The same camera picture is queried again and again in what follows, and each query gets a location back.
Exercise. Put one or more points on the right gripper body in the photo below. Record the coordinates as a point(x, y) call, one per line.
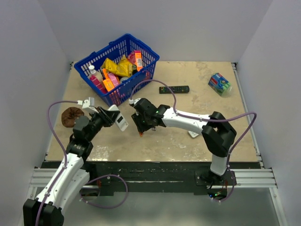
point(146, 117)

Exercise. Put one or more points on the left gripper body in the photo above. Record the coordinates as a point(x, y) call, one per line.
point(98, 121)

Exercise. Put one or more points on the white red remote control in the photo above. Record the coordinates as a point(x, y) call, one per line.
point(120, 121)

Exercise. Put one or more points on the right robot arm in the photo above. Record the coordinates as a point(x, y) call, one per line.
point(217, 133)

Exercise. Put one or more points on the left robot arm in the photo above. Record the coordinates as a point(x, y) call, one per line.
point(49, 206)

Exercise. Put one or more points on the black TV remote control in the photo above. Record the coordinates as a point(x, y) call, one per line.
point(174, 89)

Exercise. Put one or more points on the white grey remote control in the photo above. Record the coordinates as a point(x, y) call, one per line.
point(193, 134)

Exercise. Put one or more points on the brown crumpled cloth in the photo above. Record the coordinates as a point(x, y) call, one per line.
point(69, 116)

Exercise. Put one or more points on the small orange box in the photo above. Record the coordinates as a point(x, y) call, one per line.
point(108, 85)

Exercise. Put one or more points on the white cap bottle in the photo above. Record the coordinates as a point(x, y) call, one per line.
point(95, 73)

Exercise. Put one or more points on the yellow snack bag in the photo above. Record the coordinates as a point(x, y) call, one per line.
point(123, 68)

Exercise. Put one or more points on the blue plastic shopping basket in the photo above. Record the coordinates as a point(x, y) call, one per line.
point(123, 45)

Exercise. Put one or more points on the orange pink box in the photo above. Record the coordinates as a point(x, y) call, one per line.
point(135, 58)

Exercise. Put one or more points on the blue green sponge pack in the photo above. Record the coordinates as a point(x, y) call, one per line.
point(220, 84)

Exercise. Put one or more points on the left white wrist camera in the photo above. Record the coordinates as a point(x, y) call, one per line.
point(88, 105)

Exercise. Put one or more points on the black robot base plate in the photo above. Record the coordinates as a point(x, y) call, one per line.
point(150, 177)

